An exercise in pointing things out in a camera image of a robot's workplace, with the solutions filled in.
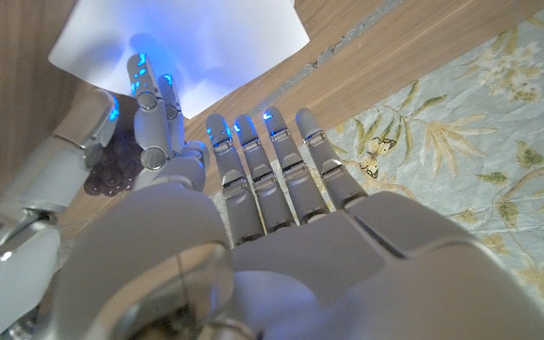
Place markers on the floral printed backdrop cloth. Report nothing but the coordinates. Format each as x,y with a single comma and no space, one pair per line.
489,141

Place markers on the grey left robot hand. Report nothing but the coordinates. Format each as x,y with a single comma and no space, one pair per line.
324,264

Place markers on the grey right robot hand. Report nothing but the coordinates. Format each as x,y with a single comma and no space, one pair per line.
151,127

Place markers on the white paper sheet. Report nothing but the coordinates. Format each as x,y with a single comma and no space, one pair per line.
215,38

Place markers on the purple toy grapes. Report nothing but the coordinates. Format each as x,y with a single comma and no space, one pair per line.
111,175

